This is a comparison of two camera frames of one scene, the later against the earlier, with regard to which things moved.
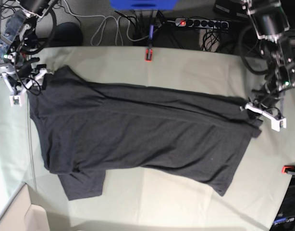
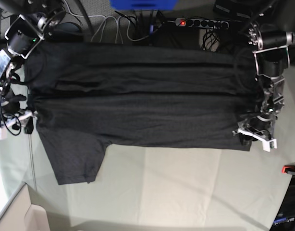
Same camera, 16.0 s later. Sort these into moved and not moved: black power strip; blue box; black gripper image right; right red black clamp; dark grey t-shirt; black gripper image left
Moved: black gripper image right; black gripper image left
Not moved: right red black clamp; dark grey t-shirt; black power strip; blue box
